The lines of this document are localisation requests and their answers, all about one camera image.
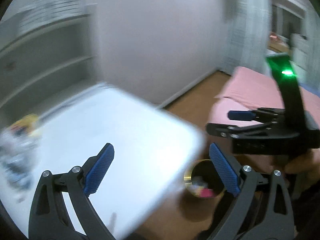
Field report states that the white desk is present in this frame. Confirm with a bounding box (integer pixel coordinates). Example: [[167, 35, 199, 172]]
[[0, 82, 207, 240]]

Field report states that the operator hand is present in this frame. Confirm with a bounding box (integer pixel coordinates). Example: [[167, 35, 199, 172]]
[[235, 149, 319, 181]]

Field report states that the black mount with green light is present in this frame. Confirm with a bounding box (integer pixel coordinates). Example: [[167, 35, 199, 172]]
[[266, 53, 306, 132]]

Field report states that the gold rimmed trash bin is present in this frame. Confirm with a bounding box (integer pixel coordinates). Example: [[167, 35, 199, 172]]
[[183, 159, 225, 199]]

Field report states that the grey green curtain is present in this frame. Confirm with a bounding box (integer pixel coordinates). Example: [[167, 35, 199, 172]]
[[222, 0, 271, 74]]

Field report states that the pink bed blanket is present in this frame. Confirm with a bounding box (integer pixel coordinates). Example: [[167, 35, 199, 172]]
[[209, 65, 320, 156]]

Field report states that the yellow snack packet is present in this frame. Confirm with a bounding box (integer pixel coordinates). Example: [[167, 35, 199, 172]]
[[9, 114, 40, 136]]

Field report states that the clear crumpled plastic bag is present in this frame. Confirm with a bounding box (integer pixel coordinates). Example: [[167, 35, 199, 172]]
[[1, 128, 40, 203]]

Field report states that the white desk hutch shelf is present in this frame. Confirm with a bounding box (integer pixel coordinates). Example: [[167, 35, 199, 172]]
[[1, 0, 98, 115]]

